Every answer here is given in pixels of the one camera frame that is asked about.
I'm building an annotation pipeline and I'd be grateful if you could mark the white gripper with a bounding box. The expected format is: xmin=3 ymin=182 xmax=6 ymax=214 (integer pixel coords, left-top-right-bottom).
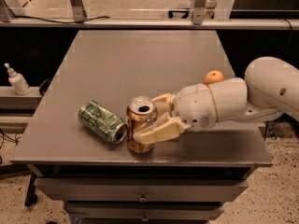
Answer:
xmin=133 ymin=84 xmax=217 ymax=145

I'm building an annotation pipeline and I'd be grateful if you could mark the orange soda can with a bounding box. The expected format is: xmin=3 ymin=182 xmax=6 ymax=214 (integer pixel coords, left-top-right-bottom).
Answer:
xmin=126 ymin=96 xmax=158 ymax=154

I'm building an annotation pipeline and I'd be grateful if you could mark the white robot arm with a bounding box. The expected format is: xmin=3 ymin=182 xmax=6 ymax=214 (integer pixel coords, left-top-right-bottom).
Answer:
xmin=133 ymin=57 xmax=299 ymax=144

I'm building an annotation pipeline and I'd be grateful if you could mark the green soda can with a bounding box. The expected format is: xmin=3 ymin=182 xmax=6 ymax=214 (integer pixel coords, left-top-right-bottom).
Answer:
xmin=78 ymin=100 xmax=127 ymax=145

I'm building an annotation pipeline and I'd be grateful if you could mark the orange fruit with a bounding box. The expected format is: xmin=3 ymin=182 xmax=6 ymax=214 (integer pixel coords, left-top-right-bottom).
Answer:
xmin=204 ymin=70 xmax=224 ymax=85

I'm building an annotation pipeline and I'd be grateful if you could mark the grey drawer cabinet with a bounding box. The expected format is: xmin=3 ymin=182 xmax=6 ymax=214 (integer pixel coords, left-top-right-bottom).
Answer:
xmin=12 ymin=30 xmax=272 ymax=224

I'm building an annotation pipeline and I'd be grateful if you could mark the white pump bottle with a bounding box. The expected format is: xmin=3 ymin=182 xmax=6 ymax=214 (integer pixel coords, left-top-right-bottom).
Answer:
xmin=5 ymin=63 xmax=31 ymax=96

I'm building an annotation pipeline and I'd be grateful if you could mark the metal support bracket right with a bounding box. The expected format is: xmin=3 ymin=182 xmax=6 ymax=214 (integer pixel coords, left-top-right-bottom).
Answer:
xmin=192 ymin=0 xmax=206 ymax=25

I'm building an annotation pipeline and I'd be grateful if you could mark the metal support bracket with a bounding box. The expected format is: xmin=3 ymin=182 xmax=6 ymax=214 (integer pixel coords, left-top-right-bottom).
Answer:
xmin=192 ymin=0 xmax=206 ymax=25
xmin=70 ymin=0 xmax=87 ymax=22

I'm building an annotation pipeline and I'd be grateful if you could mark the metal support bracket left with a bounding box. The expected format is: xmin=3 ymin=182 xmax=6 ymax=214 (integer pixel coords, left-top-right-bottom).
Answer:
xmin=70 ymin=0 xmax=87 ymax=22

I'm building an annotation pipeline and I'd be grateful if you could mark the black cable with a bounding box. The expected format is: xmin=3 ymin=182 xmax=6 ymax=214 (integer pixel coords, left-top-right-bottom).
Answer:
xmin=6 ymin=7 xmax=110 ymax=24

